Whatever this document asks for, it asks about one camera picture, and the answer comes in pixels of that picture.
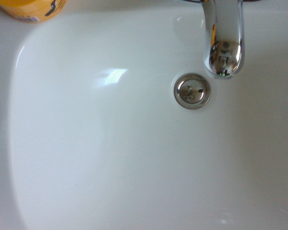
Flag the white vanity sink top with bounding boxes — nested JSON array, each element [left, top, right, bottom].
[[0, 0, 288, 230]]

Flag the chrome drain stopper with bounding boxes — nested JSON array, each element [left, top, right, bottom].
[[173, 72, 212, 110]]

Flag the orange round jar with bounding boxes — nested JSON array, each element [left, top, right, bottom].
[[0, 0, 68, 24]]

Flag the chrome two-handle faucet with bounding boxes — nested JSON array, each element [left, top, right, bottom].
[[200, 0, 245, 81]]

